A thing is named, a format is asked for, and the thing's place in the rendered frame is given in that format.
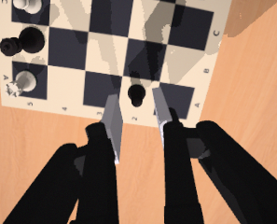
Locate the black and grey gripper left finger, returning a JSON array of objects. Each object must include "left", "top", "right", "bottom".
[{"left": 3, "top": 94, "right": 123, "bottom": 224}]

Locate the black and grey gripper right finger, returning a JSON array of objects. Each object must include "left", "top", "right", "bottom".
[{"left": 152, "top": 87, "right": 277, "bottom": 224}]

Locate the black and cream chessboard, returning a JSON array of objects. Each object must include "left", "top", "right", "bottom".
[{"left": 0, "top": 0, "right": 231, "bottom": 128}]

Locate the white pawn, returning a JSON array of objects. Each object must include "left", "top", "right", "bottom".
[{"left": 13, "top": 0, "right": 42, "bottom": 14}]

